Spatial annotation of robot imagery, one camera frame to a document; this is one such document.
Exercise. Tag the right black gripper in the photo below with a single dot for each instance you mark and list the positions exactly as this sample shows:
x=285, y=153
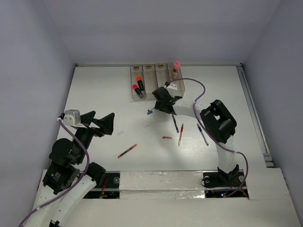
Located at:
x=158, y=106

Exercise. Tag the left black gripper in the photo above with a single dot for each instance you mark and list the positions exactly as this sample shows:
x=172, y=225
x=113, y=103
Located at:
x=106, y=123

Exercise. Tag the red gel pen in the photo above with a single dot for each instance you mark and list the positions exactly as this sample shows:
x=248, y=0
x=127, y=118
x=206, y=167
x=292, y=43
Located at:
x=180, y=134

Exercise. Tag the orange highlighter marker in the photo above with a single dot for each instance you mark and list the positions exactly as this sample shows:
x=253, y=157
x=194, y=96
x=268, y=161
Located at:
x=140, y=83

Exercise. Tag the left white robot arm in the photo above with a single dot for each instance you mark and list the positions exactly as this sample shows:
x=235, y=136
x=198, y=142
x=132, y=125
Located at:
x=71, y=174

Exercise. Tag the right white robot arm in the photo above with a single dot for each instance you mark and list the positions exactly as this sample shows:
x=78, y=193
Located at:
x=218, y=123

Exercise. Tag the dark purple gel pen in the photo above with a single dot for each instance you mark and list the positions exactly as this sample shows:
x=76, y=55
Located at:
x=175, y=123

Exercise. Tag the clear four-compartment organizer tray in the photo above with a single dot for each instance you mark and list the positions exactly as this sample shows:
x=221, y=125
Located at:
x=153, y=77

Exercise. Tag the pink highlighter marker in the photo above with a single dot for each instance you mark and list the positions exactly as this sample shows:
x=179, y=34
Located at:
x=138, y=91

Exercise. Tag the pink-capped glue stick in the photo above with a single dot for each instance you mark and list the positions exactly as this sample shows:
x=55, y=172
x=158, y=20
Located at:
x=176, y=68

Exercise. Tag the red slim pen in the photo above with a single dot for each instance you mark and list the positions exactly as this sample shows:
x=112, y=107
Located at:
x=132, y=147

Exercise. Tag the blue gel pen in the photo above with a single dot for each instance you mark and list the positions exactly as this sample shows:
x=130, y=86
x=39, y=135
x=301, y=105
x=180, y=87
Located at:
x=203, y=136

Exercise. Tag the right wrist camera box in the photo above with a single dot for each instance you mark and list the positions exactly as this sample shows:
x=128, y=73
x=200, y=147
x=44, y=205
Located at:
x=170, y=86

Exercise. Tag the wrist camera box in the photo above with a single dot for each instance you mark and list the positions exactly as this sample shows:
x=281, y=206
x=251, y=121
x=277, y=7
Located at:
x=170, y=86
x=70, y=117

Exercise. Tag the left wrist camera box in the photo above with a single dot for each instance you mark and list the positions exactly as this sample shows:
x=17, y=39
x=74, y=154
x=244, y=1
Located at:
x=70, y=117

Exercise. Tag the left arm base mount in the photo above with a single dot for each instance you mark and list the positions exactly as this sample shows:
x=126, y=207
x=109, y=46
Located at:
x=109, y=189

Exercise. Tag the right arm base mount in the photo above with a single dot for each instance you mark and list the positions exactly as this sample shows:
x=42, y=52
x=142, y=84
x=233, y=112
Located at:
x=217, y=188

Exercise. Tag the aluminium side rail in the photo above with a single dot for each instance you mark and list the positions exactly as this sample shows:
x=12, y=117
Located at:
x=255, y=119

